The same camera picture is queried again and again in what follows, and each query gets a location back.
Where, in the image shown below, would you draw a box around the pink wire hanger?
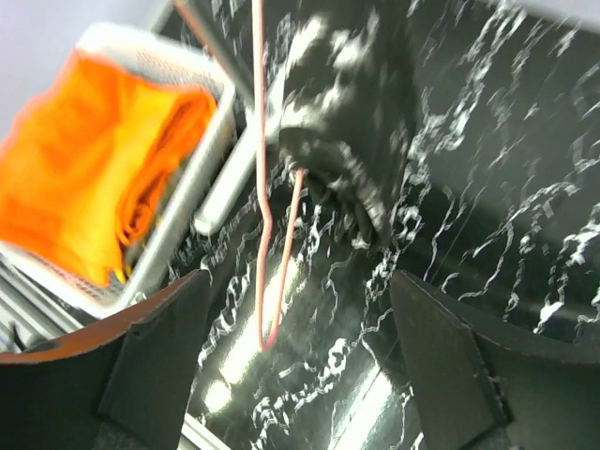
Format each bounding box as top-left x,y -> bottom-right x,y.
250,0 -> 307,353

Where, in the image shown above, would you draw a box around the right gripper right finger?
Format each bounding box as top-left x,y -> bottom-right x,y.
390,270 -> 599,449

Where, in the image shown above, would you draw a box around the black and white trousers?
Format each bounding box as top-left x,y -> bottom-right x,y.
278,1 -> 418,248

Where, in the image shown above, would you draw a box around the white and steel clothes rack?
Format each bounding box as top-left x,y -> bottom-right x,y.
173,1 -> 258,236

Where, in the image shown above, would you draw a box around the orange trousers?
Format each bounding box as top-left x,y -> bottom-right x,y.
1,51 -> 217,287

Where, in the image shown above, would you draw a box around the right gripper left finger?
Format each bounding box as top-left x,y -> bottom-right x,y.
1,270 -> 210,449

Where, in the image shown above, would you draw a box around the white perforated plastic basket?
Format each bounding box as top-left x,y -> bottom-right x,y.
1,22 -> 235,319

